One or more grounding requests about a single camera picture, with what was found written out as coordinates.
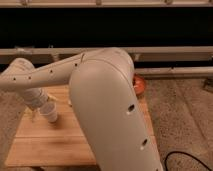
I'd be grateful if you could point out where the translucent yellowish gripper finger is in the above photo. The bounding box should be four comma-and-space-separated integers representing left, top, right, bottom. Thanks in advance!
48, 94, 57, 101

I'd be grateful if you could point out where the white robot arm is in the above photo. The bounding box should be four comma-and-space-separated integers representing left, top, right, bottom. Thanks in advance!
0, 48, 163, 171

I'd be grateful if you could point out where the wooden board table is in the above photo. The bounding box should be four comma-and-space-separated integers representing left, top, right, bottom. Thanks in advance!
4, 84, 158, 168

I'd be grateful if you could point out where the orange bowl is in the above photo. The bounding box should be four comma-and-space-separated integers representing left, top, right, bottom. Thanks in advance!
133, 74, 146, 96

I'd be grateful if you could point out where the black cable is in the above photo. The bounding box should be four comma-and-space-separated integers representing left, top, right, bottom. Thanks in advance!
164, 150, 213, 171

